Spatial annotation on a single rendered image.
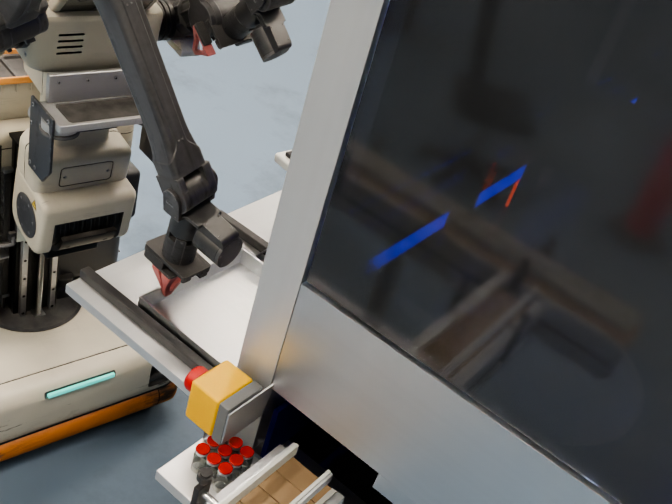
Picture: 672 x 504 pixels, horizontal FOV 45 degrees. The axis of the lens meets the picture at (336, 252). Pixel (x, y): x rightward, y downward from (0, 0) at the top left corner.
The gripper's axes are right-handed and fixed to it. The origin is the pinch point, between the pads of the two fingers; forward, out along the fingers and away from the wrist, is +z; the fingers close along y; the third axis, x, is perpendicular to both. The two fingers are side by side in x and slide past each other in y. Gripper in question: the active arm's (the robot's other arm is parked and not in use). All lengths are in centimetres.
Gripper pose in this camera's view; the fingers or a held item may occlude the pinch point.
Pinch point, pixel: (167, 291)
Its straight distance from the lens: 148.2
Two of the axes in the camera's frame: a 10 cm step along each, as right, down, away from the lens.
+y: 7.2, 6.0, -3.4
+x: 6.1, -3.3, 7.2
